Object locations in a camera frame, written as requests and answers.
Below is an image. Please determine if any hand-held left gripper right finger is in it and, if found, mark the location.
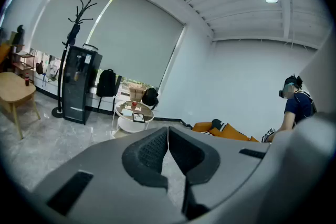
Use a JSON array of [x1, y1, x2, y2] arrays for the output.
[[169, 125, 271, 221]]

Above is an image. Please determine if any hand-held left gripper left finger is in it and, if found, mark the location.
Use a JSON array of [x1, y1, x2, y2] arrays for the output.
[[31, 126, 190, 224]]

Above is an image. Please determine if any round two-tier side table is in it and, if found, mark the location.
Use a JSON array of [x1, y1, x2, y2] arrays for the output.
[[111, 100, 155, 140]]

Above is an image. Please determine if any orange sofa cushion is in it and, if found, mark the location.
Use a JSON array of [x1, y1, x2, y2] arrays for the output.
[[219, 123, 249, 142]]

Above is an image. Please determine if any orange sofa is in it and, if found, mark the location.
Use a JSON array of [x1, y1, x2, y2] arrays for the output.
[[192, 119, 260, 143]]

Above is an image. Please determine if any black coat rack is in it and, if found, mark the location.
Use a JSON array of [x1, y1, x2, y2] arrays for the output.
[[51, 0, 98, 119]]

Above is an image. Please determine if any small black bag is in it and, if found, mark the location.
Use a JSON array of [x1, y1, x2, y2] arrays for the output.
[[141, 87, 160, 111]]

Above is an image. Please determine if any black glass door cabinet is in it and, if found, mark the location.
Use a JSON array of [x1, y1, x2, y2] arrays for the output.
[[62, 45, 103, 125]]

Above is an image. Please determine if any white bag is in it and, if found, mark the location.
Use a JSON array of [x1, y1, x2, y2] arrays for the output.
[[47, 59, 60, 80]]

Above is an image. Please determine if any light wooden table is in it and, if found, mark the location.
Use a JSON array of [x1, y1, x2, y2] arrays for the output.
[[0, 71, 41, 140]]

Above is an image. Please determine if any white box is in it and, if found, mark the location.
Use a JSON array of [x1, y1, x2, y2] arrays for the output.
[[82, 43, 100, 52]]

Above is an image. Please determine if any wooden shelf rack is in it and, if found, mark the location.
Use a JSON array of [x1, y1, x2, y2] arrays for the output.
[[10, 44, 36, 85]]

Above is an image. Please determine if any grey roller blind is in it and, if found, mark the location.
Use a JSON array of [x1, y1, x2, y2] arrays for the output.
[[30, 0, 122, 62], [86, 0, 185, 89]]

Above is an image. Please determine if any black backpack with straps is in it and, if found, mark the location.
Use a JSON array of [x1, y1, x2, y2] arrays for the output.
[[96, 68, 118, 113]]

